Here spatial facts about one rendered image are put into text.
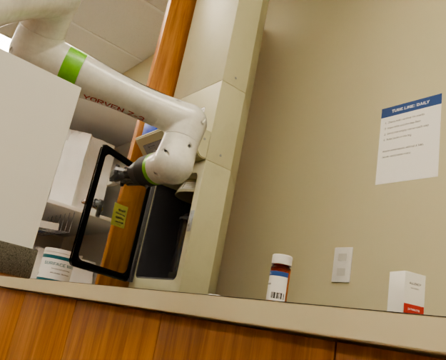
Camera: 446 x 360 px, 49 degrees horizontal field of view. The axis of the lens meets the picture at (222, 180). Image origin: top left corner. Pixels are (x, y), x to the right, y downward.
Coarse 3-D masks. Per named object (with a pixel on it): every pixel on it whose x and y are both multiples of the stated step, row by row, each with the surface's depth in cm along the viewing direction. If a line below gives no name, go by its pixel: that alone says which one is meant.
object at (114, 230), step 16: (112, 160) 160; (96, 192) 154; (112, 192) 161; (128, 192) 169; (144, 192) 177; (96, 208) 154; (112, 208) 161; (128, 208) 169; (80, 224) 148; (96, 224) 154; (112, 224) 161; (128, 224) 169; (96, 240) 155; (112, 240) 162; (128, 240) 170; (80, 256) 148; (96, 256) 155; (112, 256) 162; (128, 256) 170
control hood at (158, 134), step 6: (150, 132) 172; (156, 132) 169; (162, 132) 167; (210, 132) 162; (138, 138) 179; (144, 138) 176; (150, 138) 173; (156, 138) 170; (162, 138) 168; (204, 138) 160; (138, 144) 180; (144, 144) 177; (204, 144) 160; (144, 150) 179; (198, 150) 158; (204, 150) 160; (198, 156) 159; (204, 156) 159
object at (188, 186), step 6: (186, 180) 171; (192, 180) 169; (180, 186) 172; (186, 186) 168; (192, 186) 167; (180, 192) 176; (186, 192) 179; (192, 192) 180; (180, 198) 177; (186, 198) 179; (192, 198) 180
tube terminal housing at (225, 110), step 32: (192, 96) 182; (224, 96) 168; (224, 128) 166; (224, 160) 165; (224, 192) 163; (192, 224) 153; (224, 224) 170; (192, 256) 151; (160, 288) 155; (192, 288) 150
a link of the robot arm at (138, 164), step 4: (144, 156) 135; (136, 160) 138; (140, 160) 136; (136, 164) 136; (140, 164) 134; (136, 168) 135; (140, 168) 134; (136, 172) 135; (140, 172) 134; (136, 176) 136; (140, 176) 135; (136, 180) 137; (140, 180) 136; (144, 180) 134; (140, 184) 138; (144, 184) 137; (148, 184) 136; (152, 184) 135
